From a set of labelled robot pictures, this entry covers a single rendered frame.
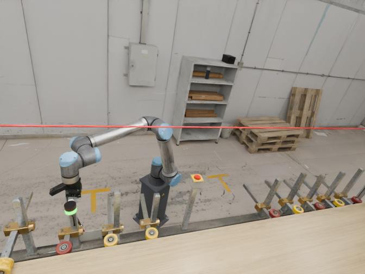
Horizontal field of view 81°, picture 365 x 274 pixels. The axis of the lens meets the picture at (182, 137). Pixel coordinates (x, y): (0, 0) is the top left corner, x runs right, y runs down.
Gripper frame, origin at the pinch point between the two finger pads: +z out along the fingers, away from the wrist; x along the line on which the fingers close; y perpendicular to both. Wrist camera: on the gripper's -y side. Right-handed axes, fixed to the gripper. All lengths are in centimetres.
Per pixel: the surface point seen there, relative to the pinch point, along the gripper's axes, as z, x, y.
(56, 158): 100, 188, -47
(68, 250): 10.5, -23.7, 1.1
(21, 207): -11.0, -8.9, -20.6
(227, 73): -35, 250, 237
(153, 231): 11, -21, 50
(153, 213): 7, -9, 52
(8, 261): 4.4, -28.1, -23.5
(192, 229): 31, -10, 85
